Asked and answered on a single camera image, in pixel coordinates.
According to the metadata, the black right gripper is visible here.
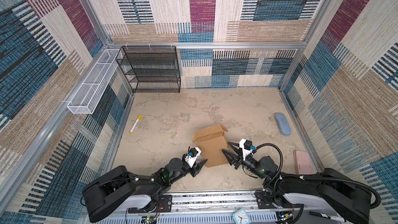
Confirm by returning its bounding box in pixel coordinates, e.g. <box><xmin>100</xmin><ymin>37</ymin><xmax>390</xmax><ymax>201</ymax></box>
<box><xmin>221</xmin><ymin>142</ymin><xmax>265</xmax><ymax>179</ymax></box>

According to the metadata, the brown cardboard box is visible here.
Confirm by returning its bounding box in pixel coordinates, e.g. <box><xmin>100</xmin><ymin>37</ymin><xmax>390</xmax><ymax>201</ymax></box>
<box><xmin>192</xmin><ymin>124</ymin><xmax>229</xmax><ymax>168</ymax></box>

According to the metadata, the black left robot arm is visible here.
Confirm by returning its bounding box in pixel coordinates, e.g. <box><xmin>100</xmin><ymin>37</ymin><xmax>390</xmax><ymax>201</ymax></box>
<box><xmin>82</xmin><ymin>158</ymin><xmax>207</xmax><ymax>223</ymax></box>

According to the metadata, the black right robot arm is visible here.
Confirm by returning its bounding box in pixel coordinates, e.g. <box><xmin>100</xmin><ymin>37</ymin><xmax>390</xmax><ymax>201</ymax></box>
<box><xmin>222</xmin><ymin>140</ymin><xmax>381</xmax><ymax>224</ymax></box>

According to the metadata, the blue-grey glasses case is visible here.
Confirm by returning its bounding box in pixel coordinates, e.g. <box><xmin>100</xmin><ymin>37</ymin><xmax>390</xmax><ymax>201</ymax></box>
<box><xmin>275</xmin><ymin>113</ymin><xmax>292</xmax><ymax>136</ymax></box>

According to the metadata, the small teal alarm clock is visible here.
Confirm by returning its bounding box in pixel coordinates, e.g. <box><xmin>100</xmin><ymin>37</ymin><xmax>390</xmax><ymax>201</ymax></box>
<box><xmin>233</xmin><ymin>208</ymin><xmax>251</xmax><ymax>224</ymax></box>

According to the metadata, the pink flat case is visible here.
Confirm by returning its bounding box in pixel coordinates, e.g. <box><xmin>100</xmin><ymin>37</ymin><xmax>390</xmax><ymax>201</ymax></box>
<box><xmin>293</xmin><ymin>150</ymin><xmax>316</xmax><ymax>175</ymax></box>

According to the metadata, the yellow-capped white marker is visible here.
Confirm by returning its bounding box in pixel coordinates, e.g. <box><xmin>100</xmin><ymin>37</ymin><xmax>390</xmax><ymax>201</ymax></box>
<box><xmin>129</xmin><ymin>115</ymin><xmax>142</xmax><ymax>134</ymax></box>

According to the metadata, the black marker pen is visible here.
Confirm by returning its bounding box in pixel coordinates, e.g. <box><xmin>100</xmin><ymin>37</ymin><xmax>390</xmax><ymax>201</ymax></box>
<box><xmin>309</xmin><ymin>211</ymin><xmax>346</xmax><ymax>223</ymax></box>

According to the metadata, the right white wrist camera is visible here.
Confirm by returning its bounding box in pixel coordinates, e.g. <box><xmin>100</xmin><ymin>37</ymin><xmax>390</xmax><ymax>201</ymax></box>
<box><xmin>239</xmin><ymin>139</ymin><xmax>256</xmax><ymax>161</ymax></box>

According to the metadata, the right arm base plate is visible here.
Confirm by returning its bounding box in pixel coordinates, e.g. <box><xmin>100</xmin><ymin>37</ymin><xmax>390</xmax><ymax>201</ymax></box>
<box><xmin>255</xmin><ymin>190</ymin><xmax>295</xmax><ymax>209</ymax></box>

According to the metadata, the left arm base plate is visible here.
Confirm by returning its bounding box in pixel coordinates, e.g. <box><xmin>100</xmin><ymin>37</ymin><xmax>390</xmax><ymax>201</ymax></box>
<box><xmin>127</xmin><ymin>195</ymin><xmax>173</xmax><ymax>214</ymax></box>

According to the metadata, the black wire shelf rack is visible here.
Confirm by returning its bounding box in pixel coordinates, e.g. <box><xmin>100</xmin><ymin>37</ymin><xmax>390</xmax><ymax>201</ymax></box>
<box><xmin>116</xmin><ymin>46</ymin><xmax>181</xmax><ymax>93</ymax></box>

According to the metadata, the white wire mesh basket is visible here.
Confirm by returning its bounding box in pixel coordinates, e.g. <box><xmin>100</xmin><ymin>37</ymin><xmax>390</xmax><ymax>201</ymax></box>
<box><xmin>67</xmin><ymin>49</ymin><xmax>119</xmax><ymax>115</ymax></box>

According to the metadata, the black corrugated cable conduit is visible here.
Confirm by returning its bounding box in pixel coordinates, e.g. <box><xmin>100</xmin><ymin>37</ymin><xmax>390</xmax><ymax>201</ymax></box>
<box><xmin>253</xmin><ymin>142</ymin><xmax>382</xmax><ymax>209</ymax></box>

